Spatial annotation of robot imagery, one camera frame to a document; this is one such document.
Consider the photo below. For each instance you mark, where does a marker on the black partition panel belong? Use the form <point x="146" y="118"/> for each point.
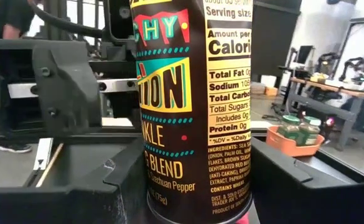
<point x="275" y="40"/>

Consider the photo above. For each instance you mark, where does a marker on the white box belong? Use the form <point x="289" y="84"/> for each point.
<point x="268" y="81"/>

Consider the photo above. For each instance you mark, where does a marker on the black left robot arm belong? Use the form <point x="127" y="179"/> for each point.
<point x="119" y="18"/>

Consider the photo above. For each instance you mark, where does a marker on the wooden tray with jars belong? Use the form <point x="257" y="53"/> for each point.
<point x="287" y="148"/>

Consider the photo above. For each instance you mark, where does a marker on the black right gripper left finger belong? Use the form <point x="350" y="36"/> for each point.
<point x="60" y="208"/>

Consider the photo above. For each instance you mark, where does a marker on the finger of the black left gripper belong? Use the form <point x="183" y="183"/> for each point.
<point x="66" y="93"/>

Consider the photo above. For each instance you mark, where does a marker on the small cardboard box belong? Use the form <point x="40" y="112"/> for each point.
<point x="272" y="91"/>

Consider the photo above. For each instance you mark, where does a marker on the brown seasoning can yellow lid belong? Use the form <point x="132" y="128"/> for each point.
<point x="184" y="124"/>

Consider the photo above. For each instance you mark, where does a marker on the wooden work table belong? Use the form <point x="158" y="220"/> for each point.
<point x="356" y="93"/>

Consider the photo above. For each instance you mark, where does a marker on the person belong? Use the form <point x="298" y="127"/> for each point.
<point x="13" y="15"/>

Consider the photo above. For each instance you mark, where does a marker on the green-label glass spice jar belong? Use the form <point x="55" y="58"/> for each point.
<point x="309" y="133"/>

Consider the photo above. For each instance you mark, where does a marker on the background black robot arm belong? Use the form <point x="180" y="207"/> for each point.
<point x="328" y="57"/>
<point x="352" y="60"/>

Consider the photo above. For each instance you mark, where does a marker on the thin wooden stick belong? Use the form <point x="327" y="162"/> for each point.
<point x="49" y="165"/>

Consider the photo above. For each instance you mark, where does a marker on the small black monitor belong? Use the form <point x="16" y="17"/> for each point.
<point x="305" y="54"/>

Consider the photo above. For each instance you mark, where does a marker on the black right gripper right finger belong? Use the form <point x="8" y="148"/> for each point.
<point x="293" y="205"/>

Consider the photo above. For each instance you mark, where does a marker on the green oregano spice jar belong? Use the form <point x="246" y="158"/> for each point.
<point x="289" y="129"/>

